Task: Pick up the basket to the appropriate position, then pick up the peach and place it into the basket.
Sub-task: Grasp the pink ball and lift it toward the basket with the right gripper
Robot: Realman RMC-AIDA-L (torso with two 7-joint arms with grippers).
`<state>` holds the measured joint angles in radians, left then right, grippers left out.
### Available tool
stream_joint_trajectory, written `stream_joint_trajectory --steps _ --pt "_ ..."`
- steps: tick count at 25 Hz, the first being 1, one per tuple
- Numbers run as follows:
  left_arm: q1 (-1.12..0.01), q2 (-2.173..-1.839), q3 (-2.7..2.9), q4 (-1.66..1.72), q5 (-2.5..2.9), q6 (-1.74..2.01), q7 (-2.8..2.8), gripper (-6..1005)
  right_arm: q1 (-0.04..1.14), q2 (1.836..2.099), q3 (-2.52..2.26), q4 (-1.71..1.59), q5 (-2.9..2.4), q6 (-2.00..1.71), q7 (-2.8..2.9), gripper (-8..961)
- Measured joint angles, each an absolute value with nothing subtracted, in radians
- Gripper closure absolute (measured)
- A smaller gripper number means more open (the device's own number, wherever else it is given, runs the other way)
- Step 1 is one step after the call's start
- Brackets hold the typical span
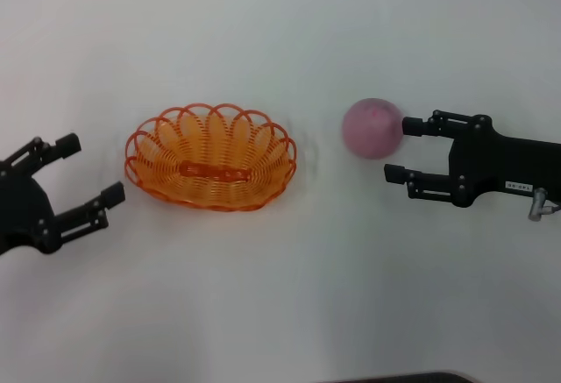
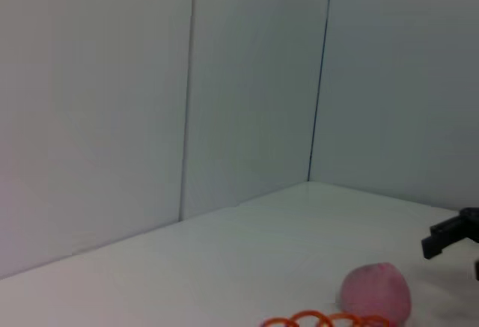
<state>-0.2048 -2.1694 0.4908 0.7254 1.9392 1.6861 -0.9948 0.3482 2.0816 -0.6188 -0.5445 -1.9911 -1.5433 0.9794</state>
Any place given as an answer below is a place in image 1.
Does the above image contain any pink peach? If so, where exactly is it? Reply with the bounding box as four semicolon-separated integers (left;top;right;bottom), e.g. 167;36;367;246
341;97;407;160

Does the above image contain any orange plastic wire basket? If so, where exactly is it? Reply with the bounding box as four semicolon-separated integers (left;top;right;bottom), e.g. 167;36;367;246
124;102;298;212

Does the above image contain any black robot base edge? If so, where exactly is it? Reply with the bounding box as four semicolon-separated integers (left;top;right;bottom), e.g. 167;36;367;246
337;372;477;383

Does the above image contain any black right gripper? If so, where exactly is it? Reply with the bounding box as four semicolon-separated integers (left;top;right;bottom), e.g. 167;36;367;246
383;110;561;209

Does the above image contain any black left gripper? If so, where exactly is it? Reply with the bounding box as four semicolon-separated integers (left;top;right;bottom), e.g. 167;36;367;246
0;132;126;256

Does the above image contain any metal cable connector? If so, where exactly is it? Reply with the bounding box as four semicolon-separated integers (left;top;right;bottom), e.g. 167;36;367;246
528;188;561;221

